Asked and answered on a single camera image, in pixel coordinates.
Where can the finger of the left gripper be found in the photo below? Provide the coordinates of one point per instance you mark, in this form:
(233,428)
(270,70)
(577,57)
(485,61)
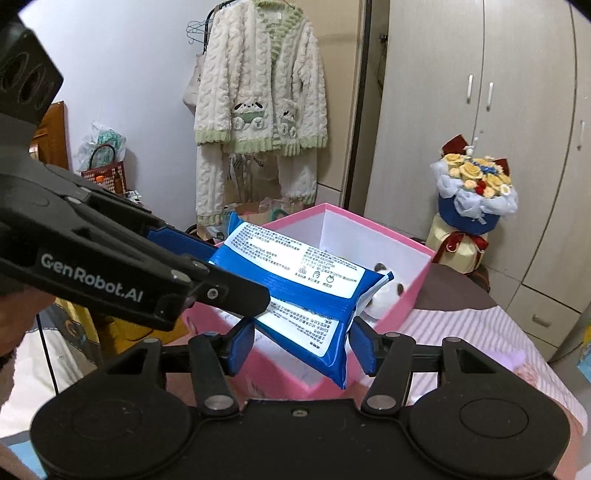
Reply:
(180,243)
(217,281)

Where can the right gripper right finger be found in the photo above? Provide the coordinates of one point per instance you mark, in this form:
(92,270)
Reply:
(387,358)

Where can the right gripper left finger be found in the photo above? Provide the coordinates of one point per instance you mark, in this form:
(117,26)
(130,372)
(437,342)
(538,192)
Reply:
(213,358)

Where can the white brown panda plush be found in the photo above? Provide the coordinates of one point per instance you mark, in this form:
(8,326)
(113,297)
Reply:
(383,300)

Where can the blue wet wipes pack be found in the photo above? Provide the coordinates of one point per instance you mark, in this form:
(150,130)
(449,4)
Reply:
(316,285)

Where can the person's hand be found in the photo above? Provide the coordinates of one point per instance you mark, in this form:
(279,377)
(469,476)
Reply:
(17,315)

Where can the pink cardboard storage box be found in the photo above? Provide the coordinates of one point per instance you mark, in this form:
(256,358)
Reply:
(378,248)

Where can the wooden side cabinet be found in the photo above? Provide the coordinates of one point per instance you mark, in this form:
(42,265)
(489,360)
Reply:
(49,142)

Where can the striped pink bed sheet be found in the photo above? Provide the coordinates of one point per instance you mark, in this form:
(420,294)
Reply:
(447,304)

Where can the cream gift box red ribbon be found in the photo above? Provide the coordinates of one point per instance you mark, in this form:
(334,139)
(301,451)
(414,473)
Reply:
(458,250)

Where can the cream knit cardigan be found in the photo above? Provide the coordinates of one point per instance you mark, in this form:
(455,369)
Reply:
(261,97)

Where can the flower bouquet blue wrap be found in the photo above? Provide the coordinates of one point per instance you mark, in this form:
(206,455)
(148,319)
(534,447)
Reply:
(474,193)

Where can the beige wardrobe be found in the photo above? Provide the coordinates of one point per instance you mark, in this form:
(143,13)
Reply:
(503,74)

